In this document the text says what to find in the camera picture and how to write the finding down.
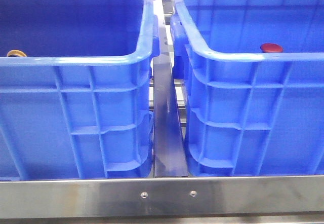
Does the steel front shelf rail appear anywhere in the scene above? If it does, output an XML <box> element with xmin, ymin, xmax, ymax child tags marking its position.
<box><xmin>1</xmin><ymin>175</ymin><xmax>323</xmax><ymax>219</ymax></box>

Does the right blue plastic bin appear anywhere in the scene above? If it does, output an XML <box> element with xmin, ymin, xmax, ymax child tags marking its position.
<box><xmin>171</xmin><ymin>0</ymin><xmax>323</xmax><ymax>176</ymax></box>

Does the left blue plastic bin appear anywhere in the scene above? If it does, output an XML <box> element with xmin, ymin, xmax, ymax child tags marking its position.
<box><xmin>1</xmin><ymin>0</ymin><xmax>159</xmax><ymax>181</ymax></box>

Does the yellow push button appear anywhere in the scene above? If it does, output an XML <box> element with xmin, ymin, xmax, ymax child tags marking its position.
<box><xmin>7</xmin><ymin>50</ymin><xmax>27</xmax><ymax>57</ymax></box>

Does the blue plastic bin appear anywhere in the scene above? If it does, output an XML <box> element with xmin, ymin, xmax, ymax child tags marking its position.
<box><xmin>171</xmin><ymin>0</ymin><xmax>323</xmax><ymax>176</ymax></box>
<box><xmin>1</xmin><ymin>0</ymin><xmax>159</xmax><ymax>181</ymax></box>

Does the red mushroom push button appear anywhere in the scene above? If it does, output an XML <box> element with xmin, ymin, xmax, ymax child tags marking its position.
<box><xmin>260</xmin><ymin>43</ymin><xmax>284</xmax><ymax>53</ymax></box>

